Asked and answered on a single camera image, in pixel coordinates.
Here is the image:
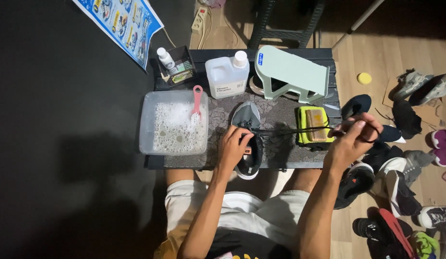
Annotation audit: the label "white jug of cleaner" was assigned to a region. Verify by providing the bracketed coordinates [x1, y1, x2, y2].
[205, 50, 250, 100]

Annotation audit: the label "black plastic stool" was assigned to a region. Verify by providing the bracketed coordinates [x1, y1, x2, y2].
[247, 0, 326, 50]

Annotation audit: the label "person's left hand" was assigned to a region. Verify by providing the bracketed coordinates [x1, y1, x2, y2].
[214, 125, 255, 173]

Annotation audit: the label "black organizer box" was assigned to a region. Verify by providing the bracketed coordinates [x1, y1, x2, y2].
[157, 45, 198, 86]

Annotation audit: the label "pink handled brush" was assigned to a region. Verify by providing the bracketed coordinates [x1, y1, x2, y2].
[189, 85, 204, 125]

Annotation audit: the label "patterned grey table mat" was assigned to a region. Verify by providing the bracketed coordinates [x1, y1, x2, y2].
[164, 91, 341, 169]

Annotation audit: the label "mint green plastic stool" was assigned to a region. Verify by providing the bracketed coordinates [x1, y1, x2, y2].
[254, 45, 331, 104]

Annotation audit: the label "white power strip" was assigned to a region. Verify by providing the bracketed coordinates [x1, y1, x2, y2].
[191, 6, 209, 36]

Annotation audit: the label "clear plastic tub with foam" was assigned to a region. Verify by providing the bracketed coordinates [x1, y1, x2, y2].
[139, 90, 209, 156]

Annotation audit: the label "person's black shirt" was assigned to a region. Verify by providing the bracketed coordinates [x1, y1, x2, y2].
[204, 228, 293, 259]

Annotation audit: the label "heap of shoes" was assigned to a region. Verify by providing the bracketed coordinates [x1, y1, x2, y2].
[333, 68, 446, 259]

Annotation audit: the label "person's right hand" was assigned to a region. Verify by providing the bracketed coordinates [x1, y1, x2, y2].
[324, 112, 384, 172]

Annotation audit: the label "blue printed poster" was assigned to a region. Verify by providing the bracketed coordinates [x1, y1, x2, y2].
[72, 0, 165, 72]

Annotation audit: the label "grey and black sneaker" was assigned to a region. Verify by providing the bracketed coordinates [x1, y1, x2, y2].
[230, 101, 264, 180]

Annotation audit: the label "person's white shorts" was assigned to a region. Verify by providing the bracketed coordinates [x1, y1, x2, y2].
[164, 179, 312, 253]

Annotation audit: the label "pale power cable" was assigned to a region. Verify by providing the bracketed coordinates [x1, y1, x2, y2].
[197, 10, 214, 50]

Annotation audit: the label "black shoelace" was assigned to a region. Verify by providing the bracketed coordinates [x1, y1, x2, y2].
[241, 120, 382, 144]

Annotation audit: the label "person's leg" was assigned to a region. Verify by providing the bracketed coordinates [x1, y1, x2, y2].
[280, 168, 323, 194]
[165, 168, 196, 187]

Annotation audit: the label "white pole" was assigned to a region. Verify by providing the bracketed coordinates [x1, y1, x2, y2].
[331, 0, 386, 51]

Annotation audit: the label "small white bottle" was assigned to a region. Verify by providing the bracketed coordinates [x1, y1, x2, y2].
[156, 47, 177, 71]

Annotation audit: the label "person's left leg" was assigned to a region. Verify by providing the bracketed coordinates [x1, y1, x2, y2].
[165, 168, 196, 187]

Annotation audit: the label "person's right leg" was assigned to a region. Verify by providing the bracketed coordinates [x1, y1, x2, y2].
[280, 168, 323, 194]

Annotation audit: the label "wooden brush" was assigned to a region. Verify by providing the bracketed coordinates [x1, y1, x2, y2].
[305, 109, 328, 142]

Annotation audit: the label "yellow round sponge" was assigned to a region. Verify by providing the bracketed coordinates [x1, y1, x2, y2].
[356, 72, 373, 86]

